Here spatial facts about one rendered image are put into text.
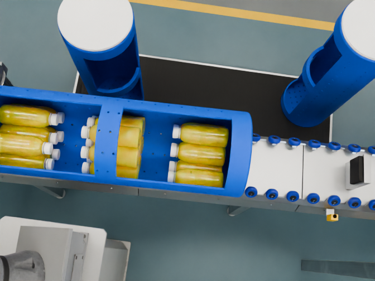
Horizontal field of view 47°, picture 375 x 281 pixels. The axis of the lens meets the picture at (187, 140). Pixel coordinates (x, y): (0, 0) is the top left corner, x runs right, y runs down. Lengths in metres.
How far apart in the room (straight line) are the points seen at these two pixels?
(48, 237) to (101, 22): 0.84
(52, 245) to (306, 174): 0.95
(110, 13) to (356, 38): 0.93
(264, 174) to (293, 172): 0.11
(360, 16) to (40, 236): 1.38
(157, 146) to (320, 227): 1.35
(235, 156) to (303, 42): 1.74
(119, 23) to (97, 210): 1.21
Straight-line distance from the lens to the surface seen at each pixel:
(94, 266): 1.35
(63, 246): 1.13
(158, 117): 1.53
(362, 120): 2.88
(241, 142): 1.31
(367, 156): 1.59
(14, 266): 1.17
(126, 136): 1.37
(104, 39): 1.65
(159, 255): 2.48
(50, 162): 1.49
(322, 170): 1.69
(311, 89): 2.15
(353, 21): 1.83
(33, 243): 1.25
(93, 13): 1.71
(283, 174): 1.64
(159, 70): 2.55
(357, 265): 1.92
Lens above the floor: 2.48
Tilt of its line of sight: 75 degrees down
